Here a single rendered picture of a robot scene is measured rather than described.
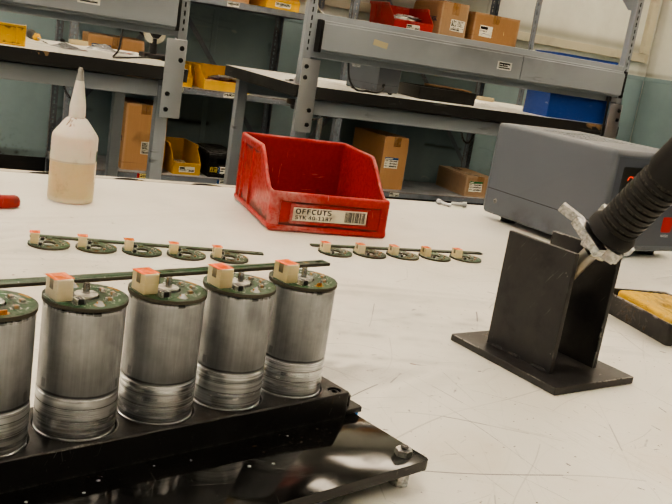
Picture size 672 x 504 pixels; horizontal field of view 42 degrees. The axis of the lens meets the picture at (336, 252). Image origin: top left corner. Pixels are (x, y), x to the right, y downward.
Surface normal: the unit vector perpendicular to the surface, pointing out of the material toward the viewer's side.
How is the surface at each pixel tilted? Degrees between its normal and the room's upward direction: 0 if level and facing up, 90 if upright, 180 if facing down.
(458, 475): 0
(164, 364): 90
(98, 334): 90
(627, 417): 0
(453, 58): 90
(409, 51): 90
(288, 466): 0
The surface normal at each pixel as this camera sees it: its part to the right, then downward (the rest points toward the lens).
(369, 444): 0.15, -0.96
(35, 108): 0.43, 0.27
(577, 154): -0.84, 0.00
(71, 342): -0.03, 0.23
